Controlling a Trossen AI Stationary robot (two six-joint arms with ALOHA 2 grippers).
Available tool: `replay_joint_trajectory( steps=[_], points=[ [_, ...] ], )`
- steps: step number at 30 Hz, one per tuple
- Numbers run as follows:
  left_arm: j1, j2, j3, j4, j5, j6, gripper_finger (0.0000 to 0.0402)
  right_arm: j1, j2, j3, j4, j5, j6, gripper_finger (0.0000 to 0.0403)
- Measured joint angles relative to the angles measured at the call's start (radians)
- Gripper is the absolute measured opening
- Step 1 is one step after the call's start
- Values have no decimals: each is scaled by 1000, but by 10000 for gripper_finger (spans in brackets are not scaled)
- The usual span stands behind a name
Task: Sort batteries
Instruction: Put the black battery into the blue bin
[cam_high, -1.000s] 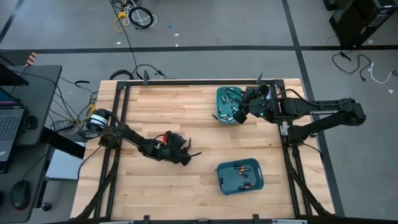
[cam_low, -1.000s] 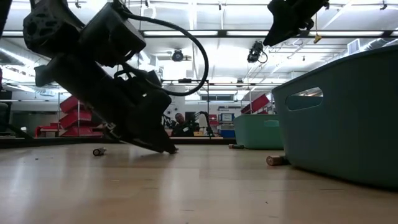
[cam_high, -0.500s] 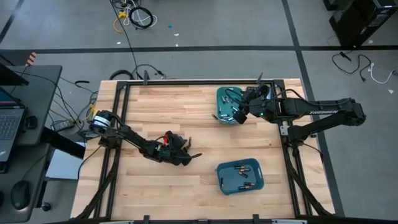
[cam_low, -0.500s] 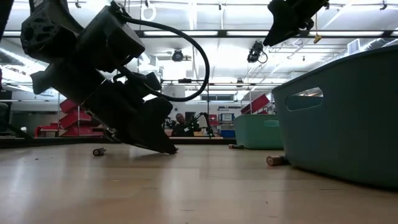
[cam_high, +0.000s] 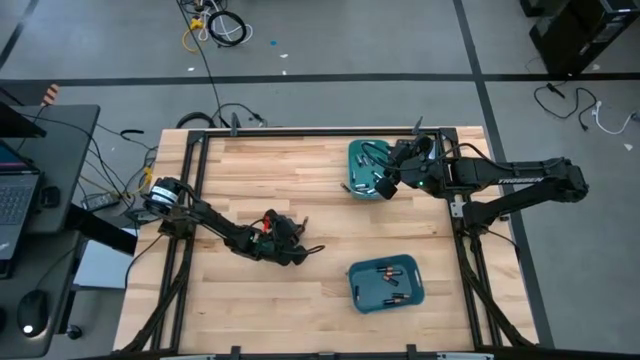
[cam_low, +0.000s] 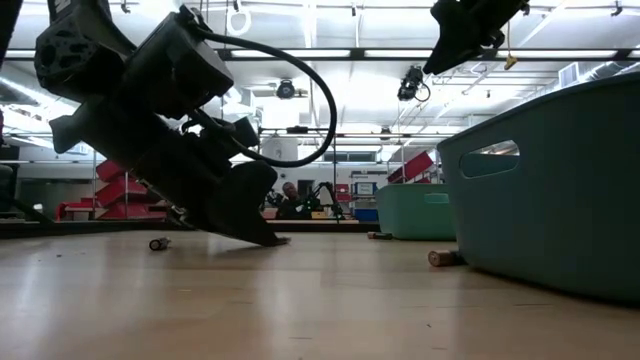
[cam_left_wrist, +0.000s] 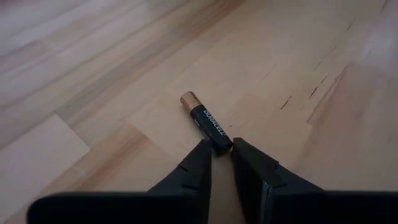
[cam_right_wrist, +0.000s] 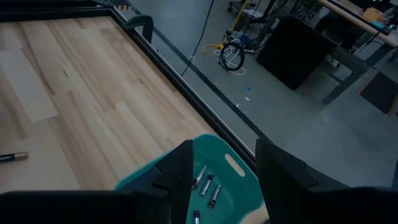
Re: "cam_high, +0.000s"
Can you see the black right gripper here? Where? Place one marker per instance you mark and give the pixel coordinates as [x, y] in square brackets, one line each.
[420, 170]

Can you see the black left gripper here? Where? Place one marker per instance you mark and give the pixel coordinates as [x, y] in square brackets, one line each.
[280, 245]

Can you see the light teal plastic bin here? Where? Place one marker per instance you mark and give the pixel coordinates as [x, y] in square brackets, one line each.
[364, 172]

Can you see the silver and black battery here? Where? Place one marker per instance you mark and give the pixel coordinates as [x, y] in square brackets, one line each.
[364, 160]

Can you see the dark blue-teal plastic bin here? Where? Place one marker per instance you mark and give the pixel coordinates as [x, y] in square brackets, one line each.
[372, 292]

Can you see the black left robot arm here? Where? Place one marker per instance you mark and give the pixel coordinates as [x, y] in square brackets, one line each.
[210, 220]

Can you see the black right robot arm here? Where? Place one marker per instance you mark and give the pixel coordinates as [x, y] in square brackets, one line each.
[525, 175]

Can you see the yellow plug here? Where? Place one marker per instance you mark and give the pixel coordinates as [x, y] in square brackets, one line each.
[148, 175]

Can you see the white light bar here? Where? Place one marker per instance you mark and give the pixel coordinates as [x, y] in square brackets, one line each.
[465, 356]

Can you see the white board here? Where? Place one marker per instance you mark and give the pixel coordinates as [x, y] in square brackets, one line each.
[105, 265]

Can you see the black power adapter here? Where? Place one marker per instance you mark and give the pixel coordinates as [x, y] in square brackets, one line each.
[100, 201]

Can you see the black cabinet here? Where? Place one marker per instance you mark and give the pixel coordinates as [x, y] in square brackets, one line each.
[575, 35]

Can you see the grey desk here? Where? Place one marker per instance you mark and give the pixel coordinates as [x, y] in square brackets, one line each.
[70, 150]

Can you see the black caster wheel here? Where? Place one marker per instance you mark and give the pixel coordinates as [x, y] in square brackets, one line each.
[74, 331]

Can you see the small black desk device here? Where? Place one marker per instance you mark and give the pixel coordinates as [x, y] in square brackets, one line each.
[50, 196]

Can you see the black computer mouse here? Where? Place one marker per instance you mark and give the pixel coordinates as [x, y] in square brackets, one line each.
[32, 310]

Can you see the grey laptop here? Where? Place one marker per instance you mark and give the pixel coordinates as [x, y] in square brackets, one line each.
[12, 200]

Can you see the dark desk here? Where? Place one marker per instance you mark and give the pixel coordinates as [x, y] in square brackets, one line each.
[15, 280]

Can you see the black monitor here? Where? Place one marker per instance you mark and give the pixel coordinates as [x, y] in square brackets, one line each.
[15, 125]

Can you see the black frame clamp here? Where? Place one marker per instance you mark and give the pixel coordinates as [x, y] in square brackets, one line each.
[411, 351]
[417, 125]
[235, 351]
[234, 125]

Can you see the black aluminium table frame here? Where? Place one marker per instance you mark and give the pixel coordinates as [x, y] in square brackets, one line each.
[320, 132]

